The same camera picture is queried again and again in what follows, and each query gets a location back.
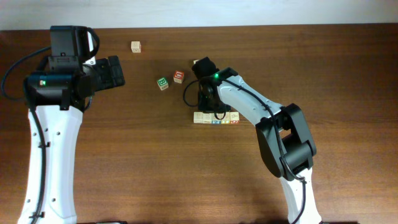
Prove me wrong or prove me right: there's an ice cream wooden block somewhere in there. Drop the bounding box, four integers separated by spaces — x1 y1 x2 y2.
203 113 213 124

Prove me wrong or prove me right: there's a green N wooden block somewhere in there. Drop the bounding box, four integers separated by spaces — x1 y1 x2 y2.
193 112 203 124

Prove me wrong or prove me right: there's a blue K wooden block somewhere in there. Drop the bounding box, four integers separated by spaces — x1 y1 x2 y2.
211 114 221 124

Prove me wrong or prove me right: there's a yellow J wooden block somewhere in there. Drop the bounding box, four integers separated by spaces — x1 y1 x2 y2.
220 112 231 124

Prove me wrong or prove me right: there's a red I wooden block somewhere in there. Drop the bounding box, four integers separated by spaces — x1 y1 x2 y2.
229 112 240 124

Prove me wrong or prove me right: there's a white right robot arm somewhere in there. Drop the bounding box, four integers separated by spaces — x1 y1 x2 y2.
192 57 323 223

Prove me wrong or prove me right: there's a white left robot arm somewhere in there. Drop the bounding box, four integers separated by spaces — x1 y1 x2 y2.
18 26 125 223

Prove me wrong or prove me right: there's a red U wooden block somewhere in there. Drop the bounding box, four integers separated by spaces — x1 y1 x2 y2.
173 70 185 84

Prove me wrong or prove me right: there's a plain wooden block far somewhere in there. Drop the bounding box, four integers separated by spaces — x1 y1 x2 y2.
131 41 142 53

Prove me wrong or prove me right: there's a green B wooden block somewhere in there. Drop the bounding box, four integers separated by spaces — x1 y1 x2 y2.
157 77 169 91

